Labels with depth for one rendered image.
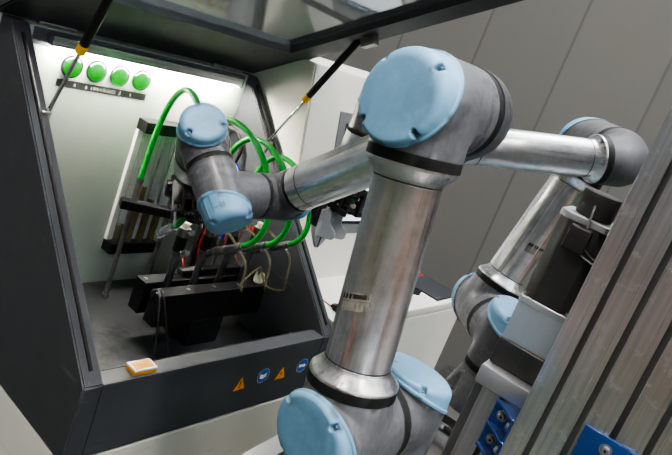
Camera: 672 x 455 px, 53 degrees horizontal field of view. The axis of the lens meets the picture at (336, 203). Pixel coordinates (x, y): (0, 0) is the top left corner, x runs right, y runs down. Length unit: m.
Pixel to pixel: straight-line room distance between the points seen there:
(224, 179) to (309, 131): 0.81
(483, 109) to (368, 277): 0.24
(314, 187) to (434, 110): 0.36
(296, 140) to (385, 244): 1.05
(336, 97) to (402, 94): 1.13
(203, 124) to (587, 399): 0.68
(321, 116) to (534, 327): 0.94
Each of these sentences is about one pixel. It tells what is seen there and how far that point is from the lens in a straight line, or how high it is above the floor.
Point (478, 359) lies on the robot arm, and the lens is 1.44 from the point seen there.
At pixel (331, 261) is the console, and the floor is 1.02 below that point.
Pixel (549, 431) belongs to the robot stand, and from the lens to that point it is 1.09.
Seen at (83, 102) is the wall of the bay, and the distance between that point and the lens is 1.65.
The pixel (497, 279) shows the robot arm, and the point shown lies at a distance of 1.51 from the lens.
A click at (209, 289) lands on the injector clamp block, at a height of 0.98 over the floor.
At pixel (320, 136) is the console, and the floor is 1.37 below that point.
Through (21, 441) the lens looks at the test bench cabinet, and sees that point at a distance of 1.48.
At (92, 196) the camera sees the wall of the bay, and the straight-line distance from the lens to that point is 1.77.
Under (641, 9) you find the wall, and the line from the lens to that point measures 3.19.
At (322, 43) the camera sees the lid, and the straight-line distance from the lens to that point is 1.72.
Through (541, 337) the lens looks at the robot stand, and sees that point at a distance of 1.14.
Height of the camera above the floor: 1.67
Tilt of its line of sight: 14 degrees down
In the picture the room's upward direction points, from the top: 21 degrees clockwise
